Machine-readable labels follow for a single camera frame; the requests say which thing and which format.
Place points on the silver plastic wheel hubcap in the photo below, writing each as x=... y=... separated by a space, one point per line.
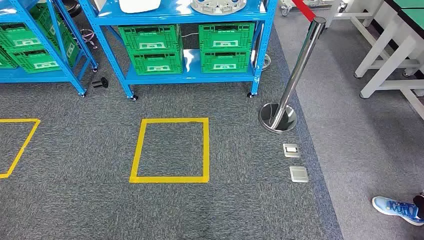
x=217 y=7

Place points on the blue metal shelf rack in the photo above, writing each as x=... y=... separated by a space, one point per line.
x=195 y=78
x=33 y=76

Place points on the white plastic cover part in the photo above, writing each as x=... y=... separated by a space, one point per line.
x=139 y=6

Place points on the white workbench with green top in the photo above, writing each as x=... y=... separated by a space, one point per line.
x=391 y=46

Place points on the yellow floor tape square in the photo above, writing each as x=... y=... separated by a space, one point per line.
x=169 y=179

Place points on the chrome stanchion base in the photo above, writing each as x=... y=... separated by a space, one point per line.
x=266 y=62

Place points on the open steel floor socket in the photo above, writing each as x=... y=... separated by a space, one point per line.
x=291 y=150

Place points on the closed steel floor socket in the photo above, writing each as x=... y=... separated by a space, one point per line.
x=298 y=174

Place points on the black spool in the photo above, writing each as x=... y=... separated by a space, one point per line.
x=100 y=82

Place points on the white cart with casters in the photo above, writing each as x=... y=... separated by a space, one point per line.
x=288 y=5

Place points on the red barrier belt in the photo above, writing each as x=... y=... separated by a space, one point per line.
x=303 y=9

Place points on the black stool with chrome base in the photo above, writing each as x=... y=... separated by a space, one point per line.
x=71 y=6

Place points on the person's foot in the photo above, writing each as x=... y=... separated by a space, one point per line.
x=394 y=208

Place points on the person's leg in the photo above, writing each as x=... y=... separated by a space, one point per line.
x=419 y=205

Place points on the chrome stanchion post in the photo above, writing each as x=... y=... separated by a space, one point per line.
x=299 y=66

